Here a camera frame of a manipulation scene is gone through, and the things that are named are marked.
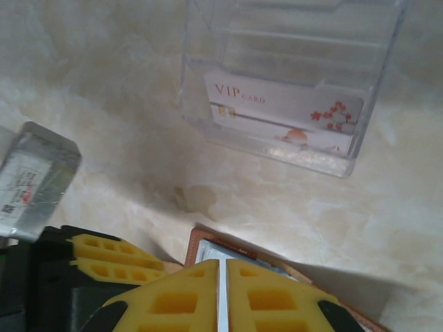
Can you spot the brown leather card holder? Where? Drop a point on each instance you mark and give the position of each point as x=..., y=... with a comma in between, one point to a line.
x=194, y=247

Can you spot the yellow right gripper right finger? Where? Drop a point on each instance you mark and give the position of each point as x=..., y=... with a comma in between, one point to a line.
x=273, y=301

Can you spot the white VIP card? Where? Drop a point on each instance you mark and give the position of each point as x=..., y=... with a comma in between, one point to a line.
x=277, y=114

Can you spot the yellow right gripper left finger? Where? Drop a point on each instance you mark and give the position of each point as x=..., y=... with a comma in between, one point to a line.
x=176, y=301

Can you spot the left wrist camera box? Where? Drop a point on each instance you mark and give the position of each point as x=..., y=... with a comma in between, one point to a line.
x=38, y=173

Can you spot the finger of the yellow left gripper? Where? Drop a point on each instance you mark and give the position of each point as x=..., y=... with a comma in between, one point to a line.
x=104, y=247
x=114, y=271

